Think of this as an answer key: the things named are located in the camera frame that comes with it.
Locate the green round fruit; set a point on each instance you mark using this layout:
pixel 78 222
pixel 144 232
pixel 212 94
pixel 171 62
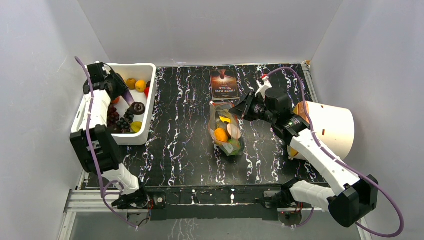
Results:
pixel 234 147

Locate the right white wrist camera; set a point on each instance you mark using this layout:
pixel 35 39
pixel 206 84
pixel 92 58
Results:
pixel 263 84

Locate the brown yellow round fruit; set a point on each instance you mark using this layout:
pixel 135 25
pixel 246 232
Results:
pixel 131 83

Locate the orange fruit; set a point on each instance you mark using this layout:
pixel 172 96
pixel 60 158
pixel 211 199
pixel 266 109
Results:
pixel 221 135

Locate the beige onion half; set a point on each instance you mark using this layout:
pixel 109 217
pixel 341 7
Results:
pixel 233 131

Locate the black grape bunch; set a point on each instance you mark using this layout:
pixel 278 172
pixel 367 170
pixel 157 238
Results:
pixel 124 123

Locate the yellow lemon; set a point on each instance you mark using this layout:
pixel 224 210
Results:
pixel 136 126

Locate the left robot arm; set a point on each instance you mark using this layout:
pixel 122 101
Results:
pixel 107 106

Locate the dark red grape bunch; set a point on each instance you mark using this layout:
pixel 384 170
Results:
pixel 112 116

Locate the yellow pear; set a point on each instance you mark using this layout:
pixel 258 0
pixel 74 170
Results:
pixel 225 119

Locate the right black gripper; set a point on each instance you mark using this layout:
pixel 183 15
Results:
pixel 248 108

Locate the book with dark cover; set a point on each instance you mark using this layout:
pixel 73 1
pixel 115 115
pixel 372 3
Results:
pixel 224 85

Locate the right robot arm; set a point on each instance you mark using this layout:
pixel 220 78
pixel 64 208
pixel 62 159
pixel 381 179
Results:
pixel 348 198

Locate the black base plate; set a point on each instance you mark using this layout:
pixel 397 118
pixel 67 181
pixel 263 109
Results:
pixel 216 202

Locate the red fruit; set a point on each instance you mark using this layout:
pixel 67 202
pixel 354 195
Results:
pixel 146 92

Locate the orange persimmon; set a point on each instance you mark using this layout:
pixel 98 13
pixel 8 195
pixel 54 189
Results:
pixel 115 101

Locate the purple eggplant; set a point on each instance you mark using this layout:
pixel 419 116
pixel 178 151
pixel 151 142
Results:
pixel 127 96

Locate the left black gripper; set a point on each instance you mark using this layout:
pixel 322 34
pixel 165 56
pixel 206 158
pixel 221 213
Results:
pixel 121 87

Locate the white cylinder orange lid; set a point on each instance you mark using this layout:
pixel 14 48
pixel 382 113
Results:
pixel 334 126

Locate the white plastic bin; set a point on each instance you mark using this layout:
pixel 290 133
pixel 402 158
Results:
pixel 138 71

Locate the aluminium frame rail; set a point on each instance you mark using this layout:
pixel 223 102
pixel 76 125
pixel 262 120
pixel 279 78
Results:
pixel 100 220

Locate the clear zip top bag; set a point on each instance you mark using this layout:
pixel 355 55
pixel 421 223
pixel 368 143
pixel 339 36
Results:
pixel 217 109

